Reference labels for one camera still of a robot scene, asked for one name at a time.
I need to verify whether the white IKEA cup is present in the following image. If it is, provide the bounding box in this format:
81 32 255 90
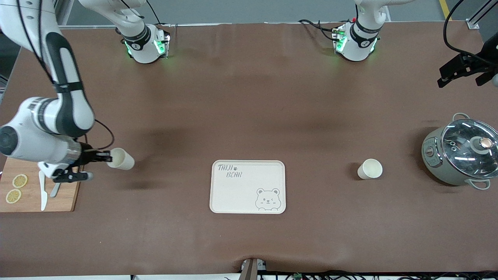
357 158 383 180
106 148 135 171

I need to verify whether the white plastic knife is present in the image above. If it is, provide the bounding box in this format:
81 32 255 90
38 171 48 211

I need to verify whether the glass pot lid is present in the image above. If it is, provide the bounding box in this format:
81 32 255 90
441 119 498 179

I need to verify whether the wooden cutting board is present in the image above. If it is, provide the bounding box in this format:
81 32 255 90
0 157 83 213

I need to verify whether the grey-green cooking pot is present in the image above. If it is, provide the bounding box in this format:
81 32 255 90
421 113 498 190

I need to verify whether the cream bear print tray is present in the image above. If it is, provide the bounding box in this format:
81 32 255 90
210 160 286 214

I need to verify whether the brown table cover mat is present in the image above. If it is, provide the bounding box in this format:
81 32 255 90
0 21 498 277

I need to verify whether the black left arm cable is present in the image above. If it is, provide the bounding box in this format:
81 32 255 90
444 0 485 63

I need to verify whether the black base power cable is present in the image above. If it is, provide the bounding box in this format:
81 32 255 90
145 0 163 26
298 19 340 42

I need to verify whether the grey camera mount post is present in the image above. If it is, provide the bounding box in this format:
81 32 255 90
239 257 269 280

